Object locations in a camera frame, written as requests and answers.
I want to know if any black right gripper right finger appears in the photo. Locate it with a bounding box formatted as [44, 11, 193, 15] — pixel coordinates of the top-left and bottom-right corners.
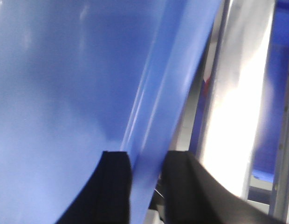
[161, 151, 279, 224]

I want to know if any blue plastic tray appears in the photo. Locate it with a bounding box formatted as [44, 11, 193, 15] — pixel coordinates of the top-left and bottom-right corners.
[0, 0, 221, 224]

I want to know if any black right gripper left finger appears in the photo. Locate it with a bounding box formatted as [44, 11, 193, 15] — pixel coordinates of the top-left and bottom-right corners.
[57, 151, 132, 224]

